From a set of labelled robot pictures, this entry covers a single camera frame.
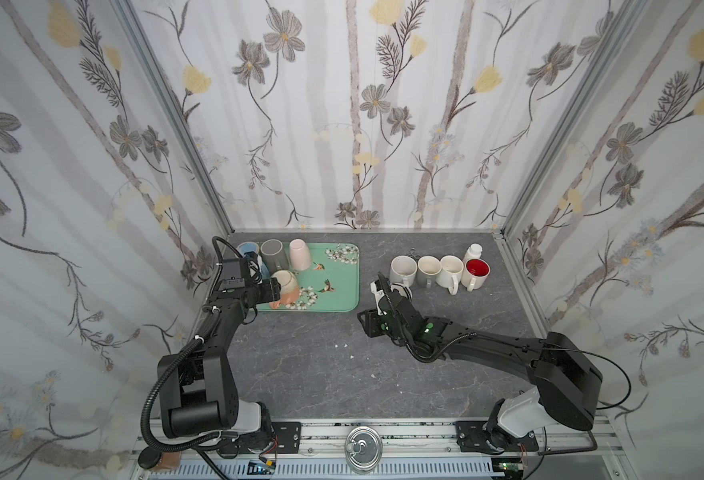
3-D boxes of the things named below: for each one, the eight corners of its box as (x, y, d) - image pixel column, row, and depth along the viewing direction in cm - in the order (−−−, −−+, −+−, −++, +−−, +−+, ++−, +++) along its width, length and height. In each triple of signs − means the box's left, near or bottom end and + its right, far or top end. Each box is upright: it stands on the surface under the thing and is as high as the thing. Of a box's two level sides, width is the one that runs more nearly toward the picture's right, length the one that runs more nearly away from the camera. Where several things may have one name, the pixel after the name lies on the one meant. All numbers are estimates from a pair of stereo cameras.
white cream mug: (433, 291, 104) (439, 277, 98) (439, 267, 111) (444, 253, 105) (454, 296, 103) (461, 283, 96) (458, 272, 110) (465, 258, 103)
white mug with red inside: (463, 295, 104) (469, 283, 98) (456, 271, 110) (462, 258, 104) (487, 295, 104) (495, 283, 98) (479, 271, 110) (486, 258, 105)
